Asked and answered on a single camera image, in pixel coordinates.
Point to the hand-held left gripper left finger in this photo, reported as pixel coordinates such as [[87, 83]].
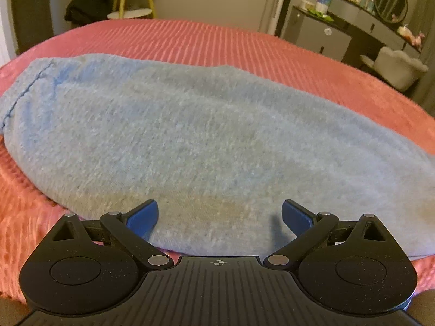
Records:
[[144, 216]]

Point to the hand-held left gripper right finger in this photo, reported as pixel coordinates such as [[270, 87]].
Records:
[[296, 216]]

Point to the light blue pants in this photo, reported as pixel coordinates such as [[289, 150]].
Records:
[[210, 135]]

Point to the grey cabinet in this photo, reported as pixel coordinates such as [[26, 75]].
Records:
[[319, 37]]

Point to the pink ribbed blanket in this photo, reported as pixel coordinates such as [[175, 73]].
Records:
[[210, 40]]

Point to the green cloth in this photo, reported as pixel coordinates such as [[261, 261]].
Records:
[[317, 14]]

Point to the grey vanity desk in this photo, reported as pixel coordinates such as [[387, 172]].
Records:
[[360, 20]]

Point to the white bowl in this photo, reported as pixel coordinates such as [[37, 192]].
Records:
[[306, 4]]

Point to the blue and white canister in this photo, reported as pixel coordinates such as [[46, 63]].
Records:
[[323, 2]]

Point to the pink toy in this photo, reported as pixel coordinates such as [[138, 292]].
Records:
[[418, 38]]

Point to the black bag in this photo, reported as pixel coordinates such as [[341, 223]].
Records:
[[89, 5]]

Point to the round black-framed mirror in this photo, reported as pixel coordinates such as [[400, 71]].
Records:
[[390, 1]]

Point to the dark door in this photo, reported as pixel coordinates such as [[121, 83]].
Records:
[[30, 10]]

